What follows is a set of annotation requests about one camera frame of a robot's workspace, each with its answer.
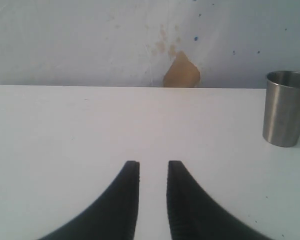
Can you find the stainless steel cup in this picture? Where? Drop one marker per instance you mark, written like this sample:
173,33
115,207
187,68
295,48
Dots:
281,122

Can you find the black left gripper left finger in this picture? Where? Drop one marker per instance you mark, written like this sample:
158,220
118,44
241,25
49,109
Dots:
113,216

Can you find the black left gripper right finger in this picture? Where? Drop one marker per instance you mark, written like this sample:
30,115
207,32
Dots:
194,215

